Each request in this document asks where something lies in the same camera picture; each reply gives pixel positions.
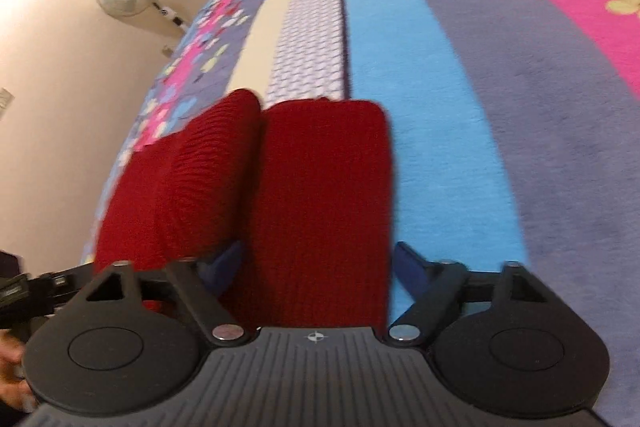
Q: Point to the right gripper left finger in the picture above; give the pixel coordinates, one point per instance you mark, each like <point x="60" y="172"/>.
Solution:
<point x="130" y="339"/>

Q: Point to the wall outlet plate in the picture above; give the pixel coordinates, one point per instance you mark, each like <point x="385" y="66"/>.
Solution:
<point x="6" y="98"/>

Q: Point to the person's left hand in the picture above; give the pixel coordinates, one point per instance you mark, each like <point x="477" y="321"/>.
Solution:
<point x="15" y="392"/>

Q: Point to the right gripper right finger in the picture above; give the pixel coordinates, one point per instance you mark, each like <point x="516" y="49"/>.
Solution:
<point x="501" y="341"/>

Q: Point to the red knitted garment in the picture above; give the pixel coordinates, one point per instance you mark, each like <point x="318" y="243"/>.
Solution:
<point x="304" y="189"/>

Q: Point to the colourful floral bed blanket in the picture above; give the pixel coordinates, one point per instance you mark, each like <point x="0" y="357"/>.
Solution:
<point x="515" y="128"/>

